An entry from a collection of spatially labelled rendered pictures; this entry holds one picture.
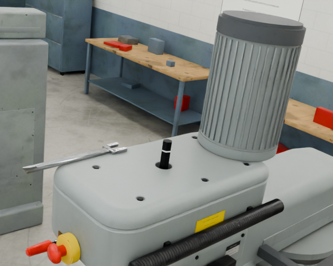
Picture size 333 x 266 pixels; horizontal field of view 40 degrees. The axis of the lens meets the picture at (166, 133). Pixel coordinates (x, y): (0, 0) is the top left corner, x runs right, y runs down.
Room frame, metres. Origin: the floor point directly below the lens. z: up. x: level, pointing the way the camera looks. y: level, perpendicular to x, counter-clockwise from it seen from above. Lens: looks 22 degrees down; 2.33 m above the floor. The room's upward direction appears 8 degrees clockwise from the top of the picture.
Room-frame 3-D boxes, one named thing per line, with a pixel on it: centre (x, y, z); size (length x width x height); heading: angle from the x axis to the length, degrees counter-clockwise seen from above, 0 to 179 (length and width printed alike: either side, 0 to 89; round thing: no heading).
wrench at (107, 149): (0.88, 0.18, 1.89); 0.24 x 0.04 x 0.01; 137
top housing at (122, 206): (0.92, -0.01, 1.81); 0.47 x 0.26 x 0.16; 135
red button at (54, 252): (0.73, 0.17, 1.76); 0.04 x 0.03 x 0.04; 45
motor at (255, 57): (1.09, -0.18, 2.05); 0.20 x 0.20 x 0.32
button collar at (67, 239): (0.75, 0.16, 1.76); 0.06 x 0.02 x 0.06; 45
